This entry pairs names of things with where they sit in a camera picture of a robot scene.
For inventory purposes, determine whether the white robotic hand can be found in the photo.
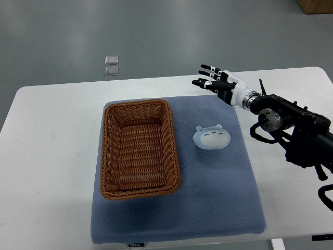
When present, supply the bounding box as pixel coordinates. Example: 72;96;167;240
192;64;257;107

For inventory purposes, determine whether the light blue plush toy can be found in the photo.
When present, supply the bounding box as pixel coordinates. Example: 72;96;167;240
193;124;231;150

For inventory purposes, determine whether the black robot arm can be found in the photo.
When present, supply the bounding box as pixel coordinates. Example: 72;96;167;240
192;65;332;181

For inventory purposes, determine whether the brown wicker basket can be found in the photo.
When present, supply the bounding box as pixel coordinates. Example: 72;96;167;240
100;99;181;200

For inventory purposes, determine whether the blue textured mat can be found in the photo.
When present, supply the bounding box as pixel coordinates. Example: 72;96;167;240
91;95;266;244

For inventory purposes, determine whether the brown cardboard box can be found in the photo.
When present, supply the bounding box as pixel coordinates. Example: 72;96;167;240
297;0;332;15

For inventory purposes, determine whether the white table leg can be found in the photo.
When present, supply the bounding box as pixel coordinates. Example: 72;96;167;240
271;238;286;250

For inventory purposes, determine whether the black table control panel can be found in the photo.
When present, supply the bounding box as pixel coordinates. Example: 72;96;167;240
311;234;333;242

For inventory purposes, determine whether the black cable loop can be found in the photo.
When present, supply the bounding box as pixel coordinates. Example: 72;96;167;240
317;183;333;212

